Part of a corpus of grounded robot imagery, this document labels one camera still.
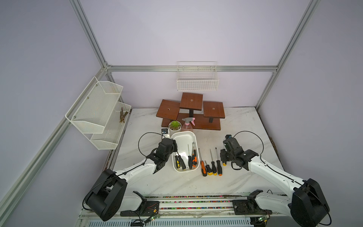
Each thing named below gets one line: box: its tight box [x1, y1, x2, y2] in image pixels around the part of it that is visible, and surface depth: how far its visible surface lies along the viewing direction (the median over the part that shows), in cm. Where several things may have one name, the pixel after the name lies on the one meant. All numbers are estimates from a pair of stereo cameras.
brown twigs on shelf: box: [119, 107, 129, 123], surface depth 100 cm
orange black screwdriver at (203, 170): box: [198, 148, 208, 177], surface depth 87 cm
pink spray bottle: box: [181, 117, 196, 132], surface depth 97 cm
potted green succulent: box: [168, 120, 182, 135], surface depth 100 cm
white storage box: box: [170, 130, 201, 173], surface depth 90 cm
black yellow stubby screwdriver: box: [205, 164, 214, 176], surface depth 87 cm
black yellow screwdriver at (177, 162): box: [174, 155, 181, 169], surface depth 89 cm
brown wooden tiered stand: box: [155, 92, 225, 131], surface depth 101 cm
